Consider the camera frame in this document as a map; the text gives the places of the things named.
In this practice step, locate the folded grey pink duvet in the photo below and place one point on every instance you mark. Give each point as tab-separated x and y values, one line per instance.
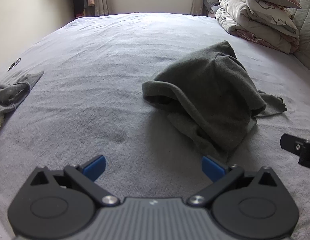
244	22

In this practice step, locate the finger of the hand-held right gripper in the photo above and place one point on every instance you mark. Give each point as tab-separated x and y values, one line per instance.
292	143

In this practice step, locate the dark grey-green shirt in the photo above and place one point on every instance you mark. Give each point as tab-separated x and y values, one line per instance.
207	92

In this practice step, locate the white printed pillow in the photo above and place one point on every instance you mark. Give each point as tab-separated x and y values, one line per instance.
269	12

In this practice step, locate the grey folded blanket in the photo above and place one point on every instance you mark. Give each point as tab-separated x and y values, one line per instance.
211	2

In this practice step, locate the black eyeglasses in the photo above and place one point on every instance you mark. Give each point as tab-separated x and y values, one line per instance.
15	64

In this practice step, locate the grey quilted headboard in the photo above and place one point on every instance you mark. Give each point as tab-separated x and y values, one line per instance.
307	30

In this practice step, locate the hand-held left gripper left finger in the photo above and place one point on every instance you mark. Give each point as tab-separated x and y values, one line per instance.
95	167

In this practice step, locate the light grey knit sweater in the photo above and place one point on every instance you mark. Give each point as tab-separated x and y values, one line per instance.
10	92

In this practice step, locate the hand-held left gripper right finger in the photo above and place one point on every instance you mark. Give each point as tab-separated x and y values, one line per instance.
212	168

